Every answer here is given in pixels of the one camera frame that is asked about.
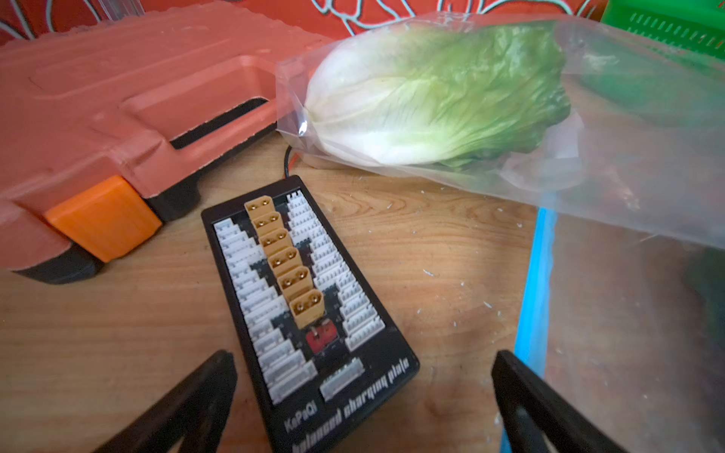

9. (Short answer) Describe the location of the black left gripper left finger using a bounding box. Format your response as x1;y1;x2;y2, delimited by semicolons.
96;350;238;452

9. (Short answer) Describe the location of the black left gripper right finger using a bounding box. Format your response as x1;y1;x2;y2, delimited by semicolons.
491;350;624;452

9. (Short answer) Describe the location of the clear zip-top bag blue seal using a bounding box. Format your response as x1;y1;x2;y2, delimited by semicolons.
276;12;724;452

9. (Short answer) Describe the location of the chinese cabbage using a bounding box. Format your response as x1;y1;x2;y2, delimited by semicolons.
304;21;571;167

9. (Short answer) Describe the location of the black balance charging board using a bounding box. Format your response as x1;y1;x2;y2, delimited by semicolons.
201;176;420;452

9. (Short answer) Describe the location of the orange plastic tool case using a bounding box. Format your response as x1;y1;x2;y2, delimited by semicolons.
1;1;330;284

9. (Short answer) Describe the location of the green plastic basket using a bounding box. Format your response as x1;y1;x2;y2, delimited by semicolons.
600;0;724;60

